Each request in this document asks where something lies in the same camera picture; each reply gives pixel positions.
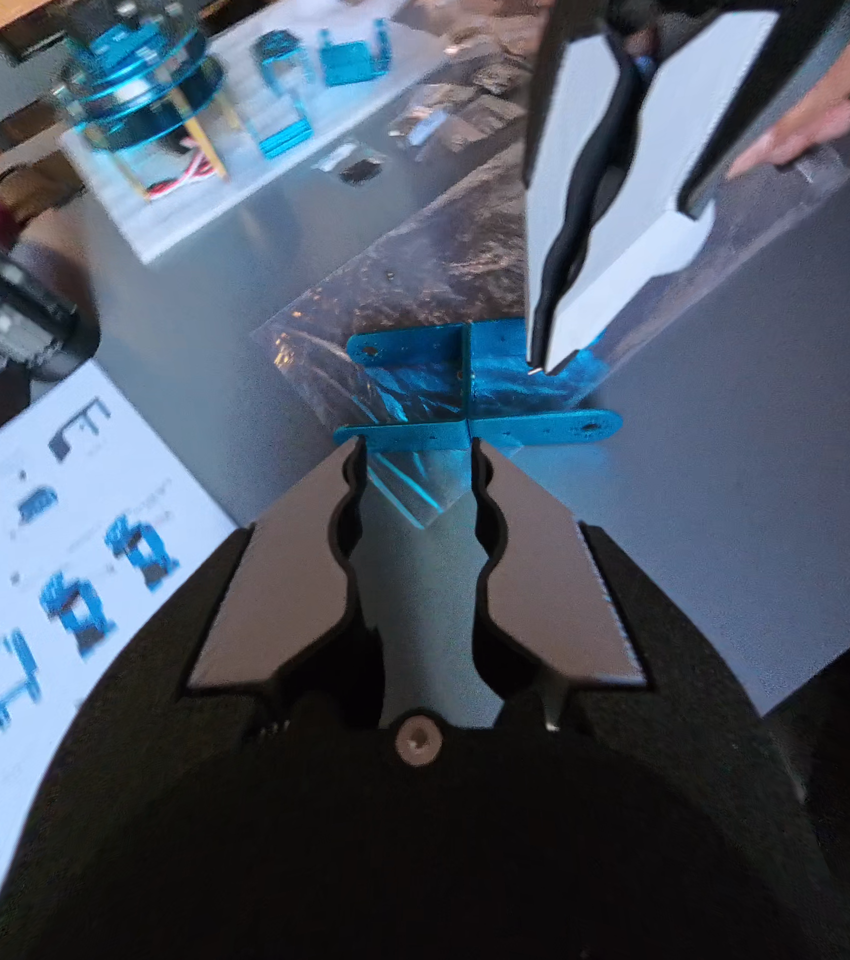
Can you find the blue multi-hole servo bracket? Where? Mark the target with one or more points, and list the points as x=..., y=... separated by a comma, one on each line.
x=279, y=49

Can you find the group of small zip bags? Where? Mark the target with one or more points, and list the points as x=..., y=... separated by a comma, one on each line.
x=470, y=112

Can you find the white instruction booklet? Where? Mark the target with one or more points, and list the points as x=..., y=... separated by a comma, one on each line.
x=20, y=487

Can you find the blue round base with servo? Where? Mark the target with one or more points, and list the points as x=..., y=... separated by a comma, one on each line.
x=140, y=90

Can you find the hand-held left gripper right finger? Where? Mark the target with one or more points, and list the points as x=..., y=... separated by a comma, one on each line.
x=560, y=600

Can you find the white foam sheet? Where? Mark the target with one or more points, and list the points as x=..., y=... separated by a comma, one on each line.
x=245, y=187

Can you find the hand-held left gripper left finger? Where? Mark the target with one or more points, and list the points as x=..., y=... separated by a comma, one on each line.
x=275, y=600

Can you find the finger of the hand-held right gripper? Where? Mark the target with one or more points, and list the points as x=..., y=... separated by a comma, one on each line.
x=552, y=150
x=665, y=150

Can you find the blue perforated U bracket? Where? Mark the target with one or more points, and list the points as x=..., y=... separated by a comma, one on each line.
x=350, y=64

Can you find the black cylindrical screwdriver set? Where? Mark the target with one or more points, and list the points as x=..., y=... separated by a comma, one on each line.
x=5, y=300

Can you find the blue H-shaped metal bracket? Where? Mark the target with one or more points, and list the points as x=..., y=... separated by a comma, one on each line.
x=410, y=349

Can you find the person's right hand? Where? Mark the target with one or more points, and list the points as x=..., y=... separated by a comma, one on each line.
x=807, y=135

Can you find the clear plastic bag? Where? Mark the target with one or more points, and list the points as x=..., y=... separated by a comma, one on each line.
x=432, y=262

